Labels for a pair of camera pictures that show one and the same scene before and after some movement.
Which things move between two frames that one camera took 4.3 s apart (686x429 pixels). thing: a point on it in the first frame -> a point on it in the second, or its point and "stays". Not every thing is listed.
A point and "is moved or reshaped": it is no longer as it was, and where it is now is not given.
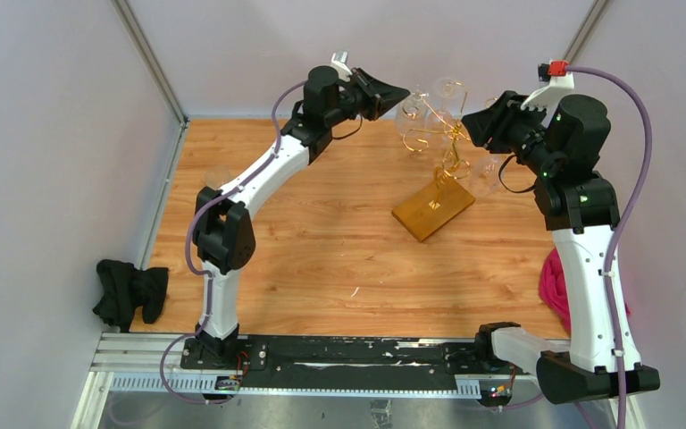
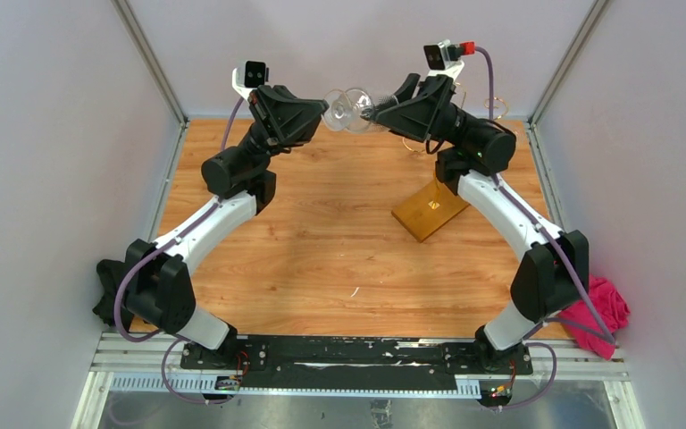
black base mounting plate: [345, 361] stays
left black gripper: [378, 96] -> [282, 121]
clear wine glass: [412, 114] is moved or reshaped
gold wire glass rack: [435, 206] stays
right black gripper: [495, 121] -> [419, 119]
